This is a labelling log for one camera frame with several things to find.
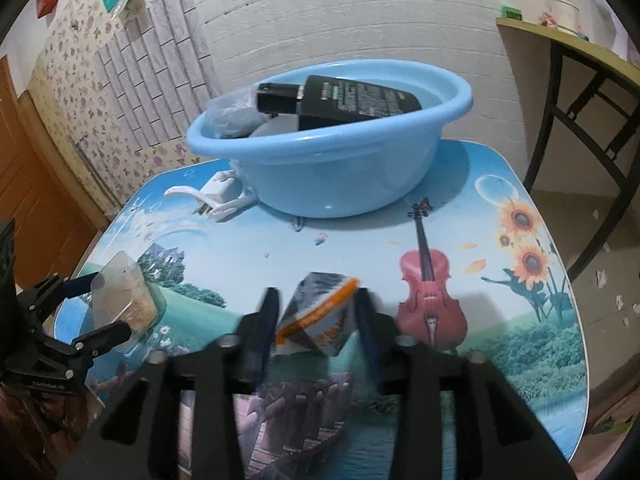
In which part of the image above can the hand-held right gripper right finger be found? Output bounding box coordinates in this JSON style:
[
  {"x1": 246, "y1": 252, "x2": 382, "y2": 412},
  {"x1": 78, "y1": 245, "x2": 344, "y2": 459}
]
[{"x1": 352, "y1": 287, "x2": 576, "y2": 480}]

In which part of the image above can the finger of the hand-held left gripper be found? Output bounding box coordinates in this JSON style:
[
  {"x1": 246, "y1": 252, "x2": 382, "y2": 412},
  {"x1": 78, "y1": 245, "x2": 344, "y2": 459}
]
[
  {"x1": 17, "y1": 272, "x2": 103, "y2": 318},
  {"x1": 37, "y1": 322, "x2": 132, "y2": 367}
]

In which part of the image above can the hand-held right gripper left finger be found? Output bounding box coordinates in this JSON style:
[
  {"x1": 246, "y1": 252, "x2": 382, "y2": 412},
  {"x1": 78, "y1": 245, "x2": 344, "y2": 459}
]
[{"x1": 60, "y1": 287, "x2": 281, "y2": 480}]

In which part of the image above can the clear toothpick box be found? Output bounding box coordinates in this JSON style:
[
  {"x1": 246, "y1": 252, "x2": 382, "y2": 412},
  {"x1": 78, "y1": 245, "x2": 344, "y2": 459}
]
[{"x1": 90, "y1": 251, "x2": 161, "y2": 342}]

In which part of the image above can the grey orange snack packet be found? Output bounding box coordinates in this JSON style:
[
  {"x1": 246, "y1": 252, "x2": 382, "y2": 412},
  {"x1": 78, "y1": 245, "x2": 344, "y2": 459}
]
[{"x1": 274, "y1": 271, "x2": 362, "y2": 357}]

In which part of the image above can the blue plastic basin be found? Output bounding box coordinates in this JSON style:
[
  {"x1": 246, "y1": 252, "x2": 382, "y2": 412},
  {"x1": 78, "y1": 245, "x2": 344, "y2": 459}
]
[{"x1": 186, "y1": 60, "x2": 473, "y2": 219}]

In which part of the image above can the clear labelled plastic box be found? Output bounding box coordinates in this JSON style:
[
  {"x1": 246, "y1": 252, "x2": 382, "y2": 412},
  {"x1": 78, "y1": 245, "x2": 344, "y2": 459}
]
[{"x1": 206, "y1": 87, "x2": 266, "y2": 139}]

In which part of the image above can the black bottle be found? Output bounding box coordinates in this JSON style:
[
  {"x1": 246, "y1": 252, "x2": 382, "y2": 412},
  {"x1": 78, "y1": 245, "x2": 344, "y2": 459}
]
[{"x1": 256, "y1": 75, "x2": 423, "y2": 124}]

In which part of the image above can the person's patterned clothing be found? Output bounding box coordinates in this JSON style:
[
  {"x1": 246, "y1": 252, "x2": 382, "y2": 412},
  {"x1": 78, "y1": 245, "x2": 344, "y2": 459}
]
[{"x1": 0, "y1": 380, "x2": 103, "y2": 480}]

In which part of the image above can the wooden door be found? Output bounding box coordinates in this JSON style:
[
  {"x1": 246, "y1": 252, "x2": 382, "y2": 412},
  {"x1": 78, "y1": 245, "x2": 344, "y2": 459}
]
[{"x1": 0, "y1": 55, "x2": 109, "y2": 291}]

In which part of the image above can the floral white cup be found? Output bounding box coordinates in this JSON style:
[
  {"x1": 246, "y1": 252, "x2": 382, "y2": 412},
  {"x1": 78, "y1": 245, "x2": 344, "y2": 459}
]
[{"x1": 539, "y1": 0, "x2": 580, "y2": 36}]

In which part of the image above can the yellow desk with black frame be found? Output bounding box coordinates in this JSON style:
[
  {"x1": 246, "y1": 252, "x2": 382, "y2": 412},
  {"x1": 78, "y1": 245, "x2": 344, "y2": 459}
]
[{"x1": 495, "y1": 15, "x2": 640, "y2": 286}]

